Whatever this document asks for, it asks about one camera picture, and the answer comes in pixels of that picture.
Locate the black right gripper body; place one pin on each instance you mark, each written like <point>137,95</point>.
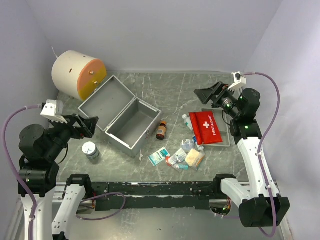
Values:
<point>224,99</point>

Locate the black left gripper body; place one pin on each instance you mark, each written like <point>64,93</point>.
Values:
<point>73,130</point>

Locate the red first aid pouch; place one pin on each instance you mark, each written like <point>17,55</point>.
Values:
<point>205,127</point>

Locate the clear bag with mask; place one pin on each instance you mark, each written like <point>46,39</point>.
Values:
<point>187,145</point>

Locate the beige gauze packet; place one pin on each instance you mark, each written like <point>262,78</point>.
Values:
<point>194,158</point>

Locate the printed clear plastic packet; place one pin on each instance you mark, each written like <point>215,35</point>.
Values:
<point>177,158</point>

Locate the teal wipe sachet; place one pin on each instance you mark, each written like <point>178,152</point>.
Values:
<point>159,156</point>

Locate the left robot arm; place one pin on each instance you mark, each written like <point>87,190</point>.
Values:
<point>39,170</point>

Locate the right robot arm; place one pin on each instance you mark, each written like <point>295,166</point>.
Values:
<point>262,204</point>

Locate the brown medicine bottle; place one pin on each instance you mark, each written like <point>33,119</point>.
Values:
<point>161,131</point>

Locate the grey divided tray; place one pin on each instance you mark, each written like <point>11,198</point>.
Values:
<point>224,130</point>

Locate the white round jar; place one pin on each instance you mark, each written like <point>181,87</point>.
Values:
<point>90,150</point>

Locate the small white plastic bottle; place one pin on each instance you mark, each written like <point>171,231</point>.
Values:
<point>187,121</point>

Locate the white cylinder with orange face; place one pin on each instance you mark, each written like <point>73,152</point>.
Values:
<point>77,75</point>

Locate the grey metal case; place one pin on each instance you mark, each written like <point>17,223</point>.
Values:
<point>127,120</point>

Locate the teal capped tube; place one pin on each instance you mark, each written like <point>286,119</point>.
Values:
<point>181,167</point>

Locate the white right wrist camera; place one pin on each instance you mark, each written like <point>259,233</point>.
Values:
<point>239,81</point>

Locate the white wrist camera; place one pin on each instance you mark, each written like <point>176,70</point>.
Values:
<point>239,81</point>
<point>53,110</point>

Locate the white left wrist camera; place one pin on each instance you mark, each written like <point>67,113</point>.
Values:
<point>53,110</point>

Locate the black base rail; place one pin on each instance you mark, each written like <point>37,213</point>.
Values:
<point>149,195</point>

